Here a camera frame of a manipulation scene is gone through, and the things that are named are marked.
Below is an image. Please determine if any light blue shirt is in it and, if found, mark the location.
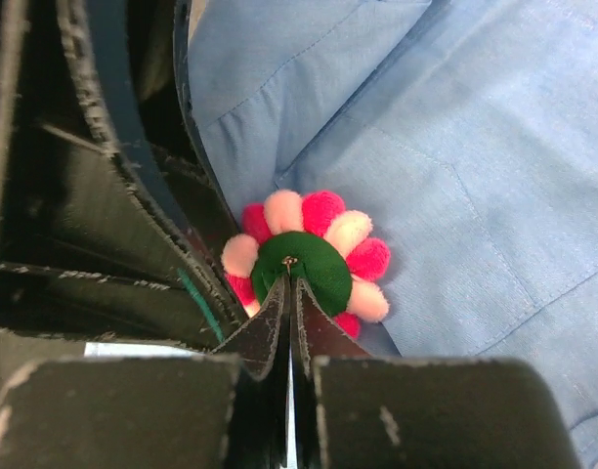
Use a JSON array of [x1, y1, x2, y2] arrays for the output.
[[188, 1, 598, 468]]

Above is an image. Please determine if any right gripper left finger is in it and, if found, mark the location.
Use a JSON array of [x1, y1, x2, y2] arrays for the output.
[[0, 278, 287, 468]]

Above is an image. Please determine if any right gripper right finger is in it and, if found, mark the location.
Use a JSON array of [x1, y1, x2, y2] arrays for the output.
[[288, 279, 579, 468]]

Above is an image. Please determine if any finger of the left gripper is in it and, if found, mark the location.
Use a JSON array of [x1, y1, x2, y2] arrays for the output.
[[0, 1, 246, 352]]

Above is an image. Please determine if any pink flower plush brooch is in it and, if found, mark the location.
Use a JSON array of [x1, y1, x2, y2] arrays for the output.
[[221, 190, 391, 338]]

